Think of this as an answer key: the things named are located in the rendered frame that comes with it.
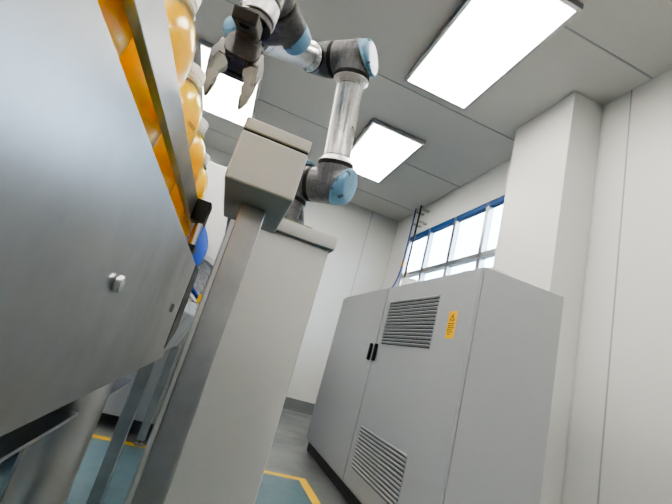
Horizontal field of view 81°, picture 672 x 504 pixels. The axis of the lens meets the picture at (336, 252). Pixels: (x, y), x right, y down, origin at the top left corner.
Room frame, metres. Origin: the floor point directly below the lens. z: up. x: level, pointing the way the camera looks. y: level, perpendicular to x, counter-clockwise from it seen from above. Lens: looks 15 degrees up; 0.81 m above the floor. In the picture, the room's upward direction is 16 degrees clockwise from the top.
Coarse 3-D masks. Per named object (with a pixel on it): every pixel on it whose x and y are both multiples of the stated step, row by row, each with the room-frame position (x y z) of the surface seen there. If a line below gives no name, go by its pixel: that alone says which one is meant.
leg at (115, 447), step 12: (144, 372) 1.76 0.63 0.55; (144, 384) 1.76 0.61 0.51; (132, 396) 1.76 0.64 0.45; (132, 408) 1.76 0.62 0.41; (120, 420) 1.76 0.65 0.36; (132, 420) 1.78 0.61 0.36; (120, 432) 1.76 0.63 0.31; (120, 444) 1.76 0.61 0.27; (108, 456) 1.76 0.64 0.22; (108, 468) 1.76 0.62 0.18; (96, 480) 1.76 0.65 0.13; (108, 480) 1.77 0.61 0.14; (96, 492) 1.76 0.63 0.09
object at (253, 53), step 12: (264, 24) 0.68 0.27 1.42; (228, 36) 0.65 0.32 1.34; (240, 36) 0.65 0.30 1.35; (252, 36) 0.65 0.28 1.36; (264, 36) 0.70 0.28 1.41; (228, 48) 0.65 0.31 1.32; (240, 48) 0.65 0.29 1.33; (252, 48) 0.66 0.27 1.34; (228, 60) 0.68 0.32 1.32; (240, 60) 0.67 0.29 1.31; (252, 60) 0.66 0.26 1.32; (228, 72) 0.71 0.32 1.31; (240, 72) 0.71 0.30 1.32
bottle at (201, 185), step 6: (204, 168) 0.67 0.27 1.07; (204, 174) 0.65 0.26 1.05; (198, 180) 0.64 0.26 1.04; (204, 180) 0.65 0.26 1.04; (198, 186) 0.64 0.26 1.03; (204, 186) 0.66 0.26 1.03; (198, 192) 0.65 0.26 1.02; (204, 192) 0.66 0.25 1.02; (180, 222) 0.64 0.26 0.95; (186, 222) 0.65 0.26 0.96; (186, 228) 0.65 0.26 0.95; (186, 234) 0.66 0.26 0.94
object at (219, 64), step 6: (216, 54) 0.65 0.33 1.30; (222, 54) 0.65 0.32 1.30; (216, 60) 0.65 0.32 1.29; (222, 60) 0.65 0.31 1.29; (210, 66) 0.65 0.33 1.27; (216, 66) 0.65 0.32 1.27; (222, 66) 0.65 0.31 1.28; (210, 72) 0.65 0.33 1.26; (216, 72) 0.65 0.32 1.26; (210, 78) 0.65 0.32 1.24; (216, 78) 0.66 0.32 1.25; (204, 84) 0.66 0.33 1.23; (210, 84) 0.65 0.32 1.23; (204, 90) 0.66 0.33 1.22; (210, 90) 0.67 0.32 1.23
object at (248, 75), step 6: (246, 72) 0.66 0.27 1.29; (252, 72) 0.67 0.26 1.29; (246, 78) 0.67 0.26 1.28; (252, 78) 0.67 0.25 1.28; (246, 84) 0.67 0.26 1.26; (252, 84) 0.67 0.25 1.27; (246, 90) 0.67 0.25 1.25; (252, 90) 0.67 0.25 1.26; (240, 96) 0.67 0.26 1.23; (246, 96) 0.67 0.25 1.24; (240, 102) 0.67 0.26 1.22; (246, 102) 0.68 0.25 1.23; (240, 108) 0.68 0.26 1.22
